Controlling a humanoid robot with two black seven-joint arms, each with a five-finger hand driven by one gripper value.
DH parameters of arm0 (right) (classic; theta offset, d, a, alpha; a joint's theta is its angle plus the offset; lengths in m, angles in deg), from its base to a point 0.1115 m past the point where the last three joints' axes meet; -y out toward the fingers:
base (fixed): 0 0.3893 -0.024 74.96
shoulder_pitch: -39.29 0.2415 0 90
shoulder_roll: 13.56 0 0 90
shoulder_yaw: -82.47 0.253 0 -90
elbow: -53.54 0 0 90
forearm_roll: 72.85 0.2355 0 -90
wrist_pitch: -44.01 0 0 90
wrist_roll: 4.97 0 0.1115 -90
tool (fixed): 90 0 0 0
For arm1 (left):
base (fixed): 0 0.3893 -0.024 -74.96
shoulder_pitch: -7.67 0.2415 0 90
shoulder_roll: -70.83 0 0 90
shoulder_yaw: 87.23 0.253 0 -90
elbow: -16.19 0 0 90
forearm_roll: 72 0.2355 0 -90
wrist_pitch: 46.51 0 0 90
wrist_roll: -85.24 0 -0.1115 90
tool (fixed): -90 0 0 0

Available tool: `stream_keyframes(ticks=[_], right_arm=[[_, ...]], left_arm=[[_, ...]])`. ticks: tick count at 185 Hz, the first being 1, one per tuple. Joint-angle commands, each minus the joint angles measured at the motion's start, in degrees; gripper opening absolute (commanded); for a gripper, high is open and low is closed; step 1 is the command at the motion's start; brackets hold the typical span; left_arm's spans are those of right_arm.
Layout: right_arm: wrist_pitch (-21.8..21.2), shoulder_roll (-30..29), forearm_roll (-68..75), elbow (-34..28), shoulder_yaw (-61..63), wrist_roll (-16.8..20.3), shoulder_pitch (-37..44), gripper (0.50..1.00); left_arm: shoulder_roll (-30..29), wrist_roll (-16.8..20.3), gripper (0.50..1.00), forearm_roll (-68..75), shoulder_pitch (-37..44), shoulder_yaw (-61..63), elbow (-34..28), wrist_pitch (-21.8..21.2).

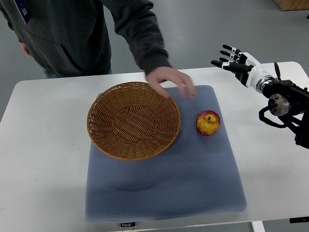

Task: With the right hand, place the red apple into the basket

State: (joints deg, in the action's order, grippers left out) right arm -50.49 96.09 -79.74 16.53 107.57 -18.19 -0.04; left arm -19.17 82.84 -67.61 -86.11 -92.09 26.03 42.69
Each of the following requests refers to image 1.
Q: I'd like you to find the person's other hand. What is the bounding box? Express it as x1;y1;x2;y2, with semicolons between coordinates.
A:
19;43;33;57

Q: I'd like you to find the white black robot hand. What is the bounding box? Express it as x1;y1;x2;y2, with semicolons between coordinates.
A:
211;44;275;93

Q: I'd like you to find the person's bare hand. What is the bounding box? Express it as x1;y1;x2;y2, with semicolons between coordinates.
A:
146;66;197;99

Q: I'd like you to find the brown wicker basket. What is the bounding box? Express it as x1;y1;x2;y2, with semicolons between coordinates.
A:
86;82;181;161

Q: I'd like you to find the red yellow apple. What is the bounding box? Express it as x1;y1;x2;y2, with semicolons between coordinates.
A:
196;110;221;136

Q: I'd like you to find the grey hoodie sleeve forearm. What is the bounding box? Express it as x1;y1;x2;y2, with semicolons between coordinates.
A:
101;0;171;75

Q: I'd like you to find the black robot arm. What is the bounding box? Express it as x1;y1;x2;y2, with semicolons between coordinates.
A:
257;62;309;148

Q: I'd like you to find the person's torso grey hoodie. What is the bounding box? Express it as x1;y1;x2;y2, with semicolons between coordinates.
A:
0;0;111;77

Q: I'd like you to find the wooden box corner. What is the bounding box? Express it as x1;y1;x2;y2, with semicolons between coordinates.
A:
274;0;309;11

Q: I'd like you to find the blue grey textured mat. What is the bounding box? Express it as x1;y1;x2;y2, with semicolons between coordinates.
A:
85;85;247;223

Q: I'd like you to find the white table leg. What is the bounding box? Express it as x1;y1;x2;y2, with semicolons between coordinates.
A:
251;221;266;232

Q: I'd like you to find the black table control label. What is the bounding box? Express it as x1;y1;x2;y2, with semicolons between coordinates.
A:
120;222;136;228

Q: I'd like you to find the black table edge bracket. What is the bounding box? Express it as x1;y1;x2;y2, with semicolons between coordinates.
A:
289;217;309;224

